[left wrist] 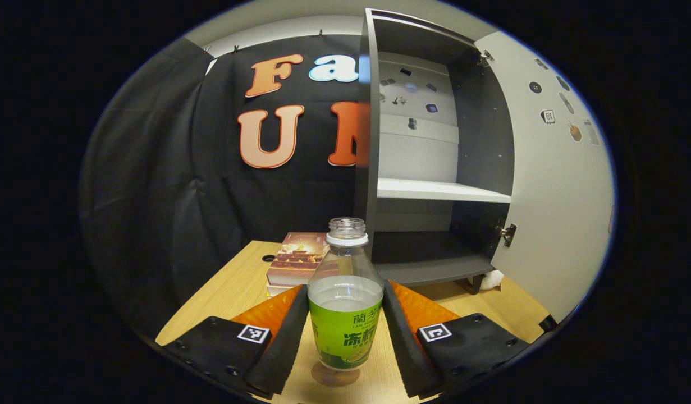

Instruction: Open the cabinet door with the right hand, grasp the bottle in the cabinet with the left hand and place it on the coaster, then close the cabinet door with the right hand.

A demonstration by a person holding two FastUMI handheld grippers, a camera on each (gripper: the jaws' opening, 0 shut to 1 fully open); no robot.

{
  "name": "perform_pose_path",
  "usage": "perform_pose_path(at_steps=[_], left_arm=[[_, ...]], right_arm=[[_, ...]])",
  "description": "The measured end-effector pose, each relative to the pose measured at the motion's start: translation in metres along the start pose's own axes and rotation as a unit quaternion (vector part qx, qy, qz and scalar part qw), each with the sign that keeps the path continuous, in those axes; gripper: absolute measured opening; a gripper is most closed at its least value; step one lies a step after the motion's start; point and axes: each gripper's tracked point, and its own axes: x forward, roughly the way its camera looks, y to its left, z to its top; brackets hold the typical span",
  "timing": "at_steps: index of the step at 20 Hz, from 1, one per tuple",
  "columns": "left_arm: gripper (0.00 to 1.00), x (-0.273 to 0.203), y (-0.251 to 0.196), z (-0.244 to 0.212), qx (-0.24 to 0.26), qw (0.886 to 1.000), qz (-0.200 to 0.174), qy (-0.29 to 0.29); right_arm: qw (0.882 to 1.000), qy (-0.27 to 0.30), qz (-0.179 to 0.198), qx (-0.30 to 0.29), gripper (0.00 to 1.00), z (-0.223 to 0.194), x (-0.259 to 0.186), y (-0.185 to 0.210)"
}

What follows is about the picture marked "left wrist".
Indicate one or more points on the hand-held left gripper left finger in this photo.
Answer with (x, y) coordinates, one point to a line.
(283, 348)

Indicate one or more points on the beige cabinet door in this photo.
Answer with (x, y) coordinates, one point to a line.
(553, 213)

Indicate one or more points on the dark grey cabinet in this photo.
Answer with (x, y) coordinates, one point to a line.
(480, 140)

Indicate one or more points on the row of black cloth clips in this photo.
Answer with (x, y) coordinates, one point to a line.
(236, 49)

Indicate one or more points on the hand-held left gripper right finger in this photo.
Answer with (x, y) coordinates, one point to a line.
(404, 348)

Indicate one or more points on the black backdrop cloth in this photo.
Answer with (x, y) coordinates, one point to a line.
(154, 196)

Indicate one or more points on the red cover book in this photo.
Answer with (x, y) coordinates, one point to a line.
(297, 261)

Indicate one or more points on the green label clear bottle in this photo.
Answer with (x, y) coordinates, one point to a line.
(345, 314)

